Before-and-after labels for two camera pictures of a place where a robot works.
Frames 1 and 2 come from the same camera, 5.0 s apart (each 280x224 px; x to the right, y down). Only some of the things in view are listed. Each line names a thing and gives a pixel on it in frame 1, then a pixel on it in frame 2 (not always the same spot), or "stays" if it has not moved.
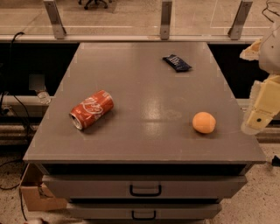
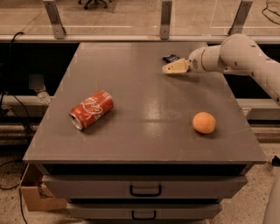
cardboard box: x=36 y=194 stays
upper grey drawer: x=144 y=186 stays
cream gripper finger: x=264 y=105 → x=178 y=66
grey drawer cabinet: x=143 y=131 stays
